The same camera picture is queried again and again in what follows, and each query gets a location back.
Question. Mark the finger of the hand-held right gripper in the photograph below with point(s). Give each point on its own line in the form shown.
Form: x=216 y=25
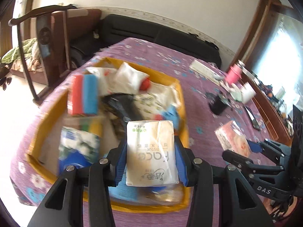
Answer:
x=236 y=159
x=254 y=146

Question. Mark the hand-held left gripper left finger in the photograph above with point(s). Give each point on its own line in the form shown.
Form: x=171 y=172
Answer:
x=120 y=163

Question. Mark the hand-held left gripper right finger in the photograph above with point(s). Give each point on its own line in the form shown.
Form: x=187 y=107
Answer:
x=181 y=160

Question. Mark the pink tissue packet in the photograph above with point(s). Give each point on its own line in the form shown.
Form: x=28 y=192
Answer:
x=233 y=137

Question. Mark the beige tissue packet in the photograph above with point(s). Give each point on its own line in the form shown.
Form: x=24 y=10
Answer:
x=151 y=151

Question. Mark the yellow green red sponge pack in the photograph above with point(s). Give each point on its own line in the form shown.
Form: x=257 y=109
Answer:
x=95 y=126

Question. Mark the blue white printed tissue pack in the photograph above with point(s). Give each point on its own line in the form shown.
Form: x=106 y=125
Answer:
x=78 y=146

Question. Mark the blue cloth with red band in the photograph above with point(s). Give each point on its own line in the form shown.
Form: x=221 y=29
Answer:
x=171 y=114

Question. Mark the black tissue packet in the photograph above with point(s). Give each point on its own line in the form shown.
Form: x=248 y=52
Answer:
x=123 y=108

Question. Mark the lemon print tissue packet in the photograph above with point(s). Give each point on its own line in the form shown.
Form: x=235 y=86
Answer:
x=149 y=106

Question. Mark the red blue sponge pack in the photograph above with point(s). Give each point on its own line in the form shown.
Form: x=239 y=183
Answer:
x=82 y=94

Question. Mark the yellow cardboard box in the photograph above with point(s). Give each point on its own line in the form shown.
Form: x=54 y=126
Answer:
x=39 y=127

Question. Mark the white soft packet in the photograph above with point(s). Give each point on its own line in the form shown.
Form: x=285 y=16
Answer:
x=130 y=78

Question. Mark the black smartphone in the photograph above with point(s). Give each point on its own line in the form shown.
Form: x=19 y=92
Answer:
x=253 y=119

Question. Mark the blue white small carton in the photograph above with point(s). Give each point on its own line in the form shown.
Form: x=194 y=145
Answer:
x=125 y=190

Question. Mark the wooden cabinet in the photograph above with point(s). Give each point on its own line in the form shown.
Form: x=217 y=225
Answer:
x=272 y=120

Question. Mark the purple floral tablecloth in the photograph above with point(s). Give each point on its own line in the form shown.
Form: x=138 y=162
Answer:
x=203 y=127

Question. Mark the black cylindrical device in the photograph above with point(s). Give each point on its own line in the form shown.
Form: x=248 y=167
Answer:
x=219 y=105

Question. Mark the white plastic jar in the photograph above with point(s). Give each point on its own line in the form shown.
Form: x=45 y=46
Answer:
x=247 y=92

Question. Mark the white knit glove green cuff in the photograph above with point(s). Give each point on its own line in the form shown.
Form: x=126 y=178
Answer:
x=234 y=92

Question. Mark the yellow patterned white bag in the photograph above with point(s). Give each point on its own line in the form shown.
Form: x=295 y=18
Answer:
x=165 y=94

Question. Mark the pink bottle with knitted sleeve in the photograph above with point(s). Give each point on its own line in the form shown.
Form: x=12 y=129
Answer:
x=233 y=75

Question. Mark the red round object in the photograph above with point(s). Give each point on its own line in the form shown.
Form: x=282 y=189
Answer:
x=144 y=85

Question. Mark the clear wrapped white tissue pack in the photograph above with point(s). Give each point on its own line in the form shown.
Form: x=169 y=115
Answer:
x=101 y=75

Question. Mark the white power strip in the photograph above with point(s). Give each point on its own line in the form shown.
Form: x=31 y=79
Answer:
x=203 y=68

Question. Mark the black bag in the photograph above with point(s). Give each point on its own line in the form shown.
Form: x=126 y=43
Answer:
x=82 y=52

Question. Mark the black sofa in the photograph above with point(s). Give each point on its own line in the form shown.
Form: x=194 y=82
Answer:
x=142 y=30

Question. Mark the dark slipper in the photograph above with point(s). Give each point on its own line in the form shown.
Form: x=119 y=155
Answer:
x=5 y=82

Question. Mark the dark wooden chair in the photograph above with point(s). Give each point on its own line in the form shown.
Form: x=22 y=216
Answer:
x=45 y=37

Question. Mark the brown sofa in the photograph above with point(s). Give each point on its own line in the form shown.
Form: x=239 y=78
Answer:
x=90 y=16

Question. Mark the green patterned cloth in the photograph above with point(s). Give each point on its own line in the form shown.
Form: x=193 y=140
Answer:
x=21 y=49

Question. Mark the wooden door frame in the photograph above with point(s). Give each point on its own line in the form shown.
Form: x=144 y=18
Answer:
x=260 y=14

